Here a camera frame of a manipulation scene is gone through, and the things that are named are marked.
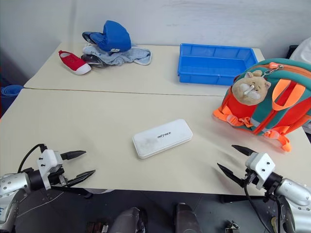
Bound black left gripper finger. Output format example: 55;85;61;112
65;169;97;188
60;150;87;161

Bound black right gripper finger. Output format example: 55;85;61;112
231;144;255;158
216;163;245;188

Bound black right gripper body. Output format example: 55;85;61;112
240;167;259;189

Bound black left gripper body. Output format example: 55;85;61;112
49;166;71;188

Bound orange and teal backpack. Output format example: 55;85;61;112
212;58;311;153

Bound white rectangular case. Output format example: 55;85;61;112
132;118;194;160

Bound small metal floor part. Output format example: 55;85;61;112
224;219;241;233

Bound dark rounded grey shape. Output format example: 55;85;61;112
108;207;148;233
174;202;203;233

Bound blue rolled mat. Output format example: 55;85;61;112
0;84;25;117

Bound blue plastic bin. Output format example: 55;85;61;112
176;43;259;86

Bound red child's shoe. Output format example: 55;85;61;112
58;50;92;76

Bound dark grey shoe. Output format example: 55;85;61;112
80;54;104;69

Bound black object behind table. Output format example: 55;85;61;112
287;45;298;59

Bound light blue cloth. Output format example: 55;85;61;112
82;45;153;67

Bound white fabric object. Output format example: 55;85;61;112
290;36;311;66

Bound blue cap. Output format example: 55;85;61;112
82;20;132;53

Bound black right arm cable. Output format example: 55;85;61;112
243;181;295;233

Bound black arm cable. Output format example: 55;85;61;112
17;143;48;174
243;181;295;233

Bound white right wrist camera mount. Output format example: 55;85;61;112
244;151;276;190

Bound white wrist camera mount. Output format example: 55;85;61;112
244;151;276;190
36;149;65;191

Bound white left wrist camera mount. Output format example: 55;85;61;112
36;149;65;191

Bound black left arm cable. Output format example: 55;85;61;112
17;143;48;174

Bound tan plush cat keychain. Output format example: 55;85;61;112
231;70;272;107

